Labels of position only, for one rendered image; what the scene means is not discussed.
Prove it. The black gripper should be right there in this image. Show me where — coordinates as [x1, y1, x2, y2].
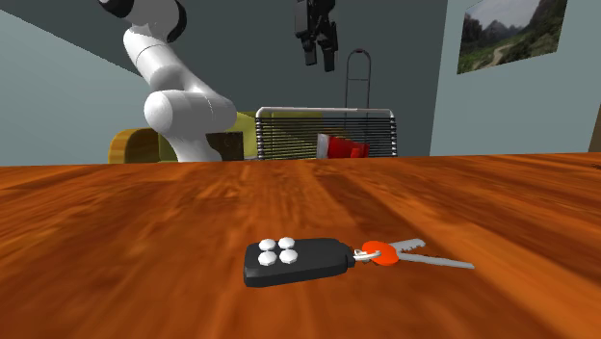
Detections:
[294, 0, 340, 73]

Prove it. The thin dark arched stand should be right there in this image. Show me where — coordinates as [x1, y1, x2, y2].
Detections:
[345, 47, 373, 111]

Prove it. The metal chair with black slats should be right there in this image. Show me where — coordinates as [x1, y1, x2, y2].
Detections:
[254, 106, 399, 161]

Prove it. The red box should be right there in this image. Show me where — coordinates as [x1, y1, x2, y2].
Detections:
[316, 133, 371, 160]

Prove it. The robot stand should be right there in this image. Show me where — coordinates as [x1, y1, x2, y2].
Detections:
[205, 131, 246, 162]

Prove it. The black key fob with keys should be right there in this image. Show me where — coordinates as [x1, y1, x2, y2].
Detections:
[242, 237, 476, 289]

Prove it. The landscape wall picture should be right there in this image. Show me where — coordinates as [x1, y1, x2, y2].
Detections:
[456, 0, 570, 76]

